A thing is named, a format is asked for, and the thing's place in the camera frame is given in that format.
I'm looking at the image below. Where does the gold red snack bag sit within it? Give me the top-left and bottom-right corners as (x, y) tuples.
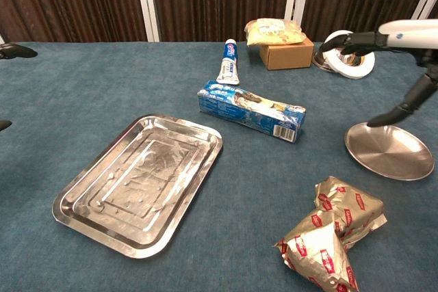
(273, 175), (388, 292)

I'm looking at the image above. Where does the round steel plate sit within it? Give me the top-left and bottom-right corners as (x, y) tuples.
(344, 122), (435, 182)

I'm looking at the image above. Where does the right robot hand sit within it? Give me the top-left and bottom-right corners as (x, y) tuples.
(321, 19), (438, 128)

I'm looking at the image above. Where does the blue table cloth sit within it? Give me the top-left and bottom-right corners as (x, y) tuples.
(0, 41), (438, 292)

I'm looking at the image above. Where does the white tape roll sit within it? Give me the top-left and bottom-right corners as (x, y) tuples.
(322, 29), (376, 80)

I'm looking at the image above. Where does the white blue toothpaste tube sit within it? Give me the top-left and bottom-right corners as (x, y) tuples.
(216, 38), (241, 86)

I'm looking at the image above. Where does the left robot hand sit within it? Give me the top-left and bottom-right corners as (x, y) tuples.
(0, 42), (38, 132)

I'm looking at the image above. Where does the small steel bowl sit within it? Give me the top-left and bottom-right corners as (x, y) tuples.
(311, 45), (339, 73)

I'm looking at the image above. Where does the small cardboard box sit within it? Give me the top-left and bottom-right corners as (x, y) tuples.
(259, 36), (315, 71)

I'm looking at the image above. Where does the blue cookie package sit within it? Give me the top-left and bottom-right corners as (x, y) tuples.
(196, 80), (307, 144)

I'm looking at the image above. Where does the yellow snack bag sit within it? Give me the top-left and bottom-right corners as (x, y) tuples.
(244, 18), (307, 47)

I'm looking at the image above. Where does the rectangular steel tray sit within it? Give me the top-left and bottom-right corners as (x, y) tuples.
(51, 114), (224, 259)

